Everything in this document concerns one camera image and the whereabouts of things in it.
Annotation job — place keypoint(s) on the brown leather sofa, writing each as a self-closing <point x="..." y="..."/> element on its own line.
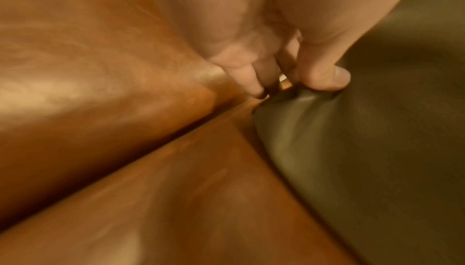
<point x="109" y="57"/>

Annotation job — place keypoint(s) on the person's left hand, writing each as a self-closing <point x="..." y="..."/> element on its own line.
<point x="254" y="14"/>

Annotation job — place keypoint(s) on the grey cushion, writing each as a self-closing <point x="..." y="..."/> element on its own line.
<point x="381" y="157"/>

